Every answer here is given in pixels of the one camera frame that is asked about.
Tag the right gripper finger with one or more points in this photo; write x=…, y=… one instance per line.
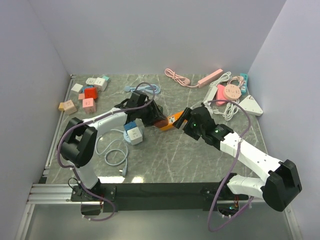
x=209, y=109
x=185, y=117

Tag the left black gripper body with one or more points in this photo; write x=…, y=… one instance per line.
x=147, y=115

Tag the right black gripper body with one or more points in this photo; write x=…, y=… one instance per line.
x=196, y=132

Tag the orange power strip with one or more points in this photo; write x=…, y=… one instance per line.
x=171, y=119

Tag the pink round power strip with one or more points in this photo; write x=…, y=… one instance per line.
x=232, y=90

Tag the pink cube socket adapter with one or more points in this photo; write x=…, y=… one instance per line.
x=89, y=105

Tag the red cube socket adapter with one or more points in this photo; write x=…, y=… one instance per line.
x=90, y=92

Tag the brown cube socket adapter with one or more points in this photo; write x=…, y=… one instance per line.
x=161, y=123

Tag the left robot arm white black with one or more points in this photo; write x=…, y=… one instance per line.
x=77, y=144

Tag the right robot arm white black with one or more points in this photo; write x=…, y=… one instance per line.
x=257, y=162

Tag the blue cube socket adapter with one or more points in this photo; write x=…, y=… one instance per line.
x=130, y=125

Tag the white cube socket adapter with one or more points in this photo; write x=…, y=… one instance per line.
x=135, y=135

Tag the pink triangular power strip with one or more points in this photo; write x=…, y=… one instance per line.
x=220, y=97

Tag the light blue long power strip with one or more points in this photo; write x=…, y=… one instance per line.
x=151, y=89

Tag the pink long power strip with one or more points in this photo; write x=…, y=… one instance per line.
x=186, y=82

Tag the light blue round power strip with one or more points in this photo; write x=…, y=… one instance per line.
x=119, y=145

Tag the teal power strip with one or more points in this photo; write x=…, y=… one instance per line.
x=244, y=87

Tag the white triangular power strip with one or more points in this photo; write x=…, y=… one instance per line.
x=251, y=106

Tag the white teal cube adapter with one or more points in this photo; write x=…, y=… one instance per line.
x=101, y=83

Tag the white double adapter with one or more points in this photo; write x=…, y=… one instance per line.
x=90, y=81

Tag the small white flat adapter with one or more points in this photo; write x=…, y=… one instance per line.
x=77, y=88

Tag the beige pink cube adapter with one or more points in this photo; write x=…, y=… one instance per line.
x=69, y=107

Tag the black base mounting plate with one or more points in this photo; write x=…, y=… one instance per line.
x=159, y=196

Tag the yellow cube adapter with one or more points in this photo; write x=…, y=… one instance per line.
x=61, y=107

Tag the aluminium rail frame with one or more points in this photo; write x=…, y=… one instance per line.
x=236, y=195

